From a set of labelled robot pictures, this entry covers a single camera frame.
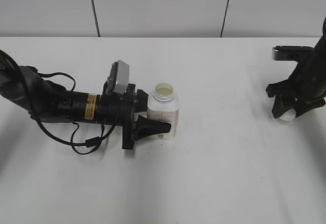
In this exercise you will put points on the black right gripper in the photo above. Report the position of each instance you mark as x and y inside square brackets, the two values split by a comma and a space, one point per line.
[303, 90]

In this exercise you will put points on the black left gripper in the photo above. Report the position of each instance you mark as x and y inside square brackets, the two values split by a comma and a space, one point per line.
[123, 110]

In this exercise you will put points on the white round bottle cap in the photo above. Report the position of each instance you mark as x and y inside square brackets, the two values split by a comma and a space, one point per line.
[288, 116]

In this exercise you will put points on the white square plastic bottle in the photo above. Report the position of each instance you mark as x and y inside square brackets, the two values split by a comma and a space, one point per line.
[163, 106]

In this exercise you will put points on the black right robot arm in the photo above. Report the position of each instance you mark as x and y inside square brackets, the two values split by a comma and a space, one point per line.
[304, 89]

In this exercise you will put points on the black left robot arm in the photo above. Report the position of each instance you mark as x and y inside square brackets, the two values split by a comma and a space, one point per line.
[49, 102]

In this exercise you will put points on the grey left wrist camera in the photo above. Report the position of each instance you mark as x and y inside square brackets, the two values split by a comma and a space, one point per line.
[118, 80]

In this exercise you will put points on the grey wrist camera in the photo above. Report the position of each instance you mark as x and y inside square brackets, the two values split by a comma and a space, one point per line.
[118, 80]
[291, 53]

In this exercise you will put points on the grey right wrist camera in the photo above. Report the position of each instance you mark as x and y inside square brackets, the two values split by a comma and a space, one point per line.
[291, 53]

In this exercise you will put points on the left black wall seam strip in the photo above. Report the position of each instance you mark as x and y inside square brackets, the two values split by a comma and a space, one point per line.
[95, 18]

